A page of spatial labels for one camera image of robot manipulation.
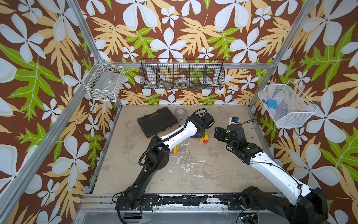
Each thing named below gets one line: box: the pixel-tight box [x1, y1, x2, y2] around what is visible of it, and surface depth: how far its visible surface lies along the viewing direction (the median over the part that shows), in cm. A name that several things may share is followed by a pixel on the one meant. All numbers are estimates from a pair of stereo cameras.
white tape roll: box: [176, 78, 189, 87], surface depth 100 cm
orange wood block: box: [172, 145, 178, 155], surface depth 95 cm
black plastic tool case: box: [137, 106, 178, 139], surface depth 107 cm
